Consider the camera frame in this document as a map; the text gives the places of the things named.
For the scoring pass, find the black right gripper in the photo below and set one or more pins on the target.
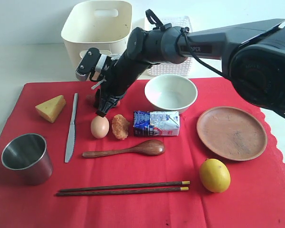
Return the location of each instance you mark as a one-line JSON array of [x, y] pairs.
[[118, 78]]

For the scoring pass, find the fried chicken nugget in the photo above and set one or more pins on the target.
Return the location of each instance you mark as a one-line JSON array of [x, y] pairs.
[[120, 127]]

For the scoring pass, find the brown egg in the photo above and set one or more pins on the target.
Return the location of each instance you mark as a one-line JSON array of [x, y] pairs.
[[99, 127]]

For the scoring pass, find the yellow cheese wedge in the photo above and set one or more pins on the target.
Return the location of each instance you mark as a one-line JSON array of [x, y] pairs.
[[51, 109]]

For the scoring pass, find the yellow lemon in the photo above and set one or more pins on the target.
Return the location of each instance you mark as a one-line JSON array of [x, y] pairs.
[[214, 175]]

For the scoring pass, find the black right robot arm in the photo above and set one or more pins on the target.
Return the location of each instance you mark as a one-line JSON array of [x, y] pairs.
[[252, 58]]

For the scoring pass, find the blue white milk carton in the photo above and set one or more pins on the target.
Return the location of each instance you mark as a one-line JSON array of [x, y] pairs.
[[156, 123]]

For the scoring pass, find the steel table knife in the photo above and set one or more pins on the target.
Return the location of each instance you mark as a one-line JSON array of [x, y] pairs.
[[71, 132]]

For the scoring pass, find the brown wooden spoon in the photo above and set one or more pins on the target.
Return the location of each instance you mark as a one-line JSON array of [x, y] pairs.
[[148, 147]]

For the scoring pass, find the white ceramic bowl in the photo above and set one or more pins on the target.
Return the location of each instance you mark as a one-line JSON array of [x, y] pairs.
[[170, 92]]

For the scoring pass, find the cream plastic bin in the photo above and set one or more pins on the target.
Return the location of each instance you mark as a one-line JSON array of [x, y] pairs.
[[103, 24]]

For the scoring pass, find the white perforated basket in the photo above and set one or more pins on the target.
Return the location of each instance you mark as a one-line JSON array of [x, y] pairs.
[[182, 69]]

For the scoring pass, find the red table cloth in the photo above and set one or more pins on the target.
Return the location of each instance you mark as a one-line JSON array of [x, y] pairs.
[[255, 198]]

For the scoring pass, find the stainless steel cup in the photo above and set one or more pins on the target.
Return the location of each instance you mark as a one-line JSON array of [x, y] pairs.
[[28, 157]]

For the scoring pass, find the upper dark wooden chopstick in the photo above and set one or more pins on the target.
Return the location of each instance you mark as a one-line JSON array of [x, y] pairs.
[[126, 186]]

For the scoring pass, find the dark wooden chopstick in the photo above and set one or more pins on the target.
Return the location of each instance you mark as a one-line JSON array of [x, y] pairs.
[[126, 186], [122, 192]]

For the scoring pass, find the lower dark wooden chopstick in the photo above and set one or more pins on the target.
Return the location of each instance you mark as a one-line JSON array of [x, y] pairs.
[[122, 192]]

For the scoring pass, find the brown wooden plate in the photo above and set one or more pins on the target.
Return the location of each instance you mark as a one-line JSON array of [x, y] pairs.
[[232, 133]]

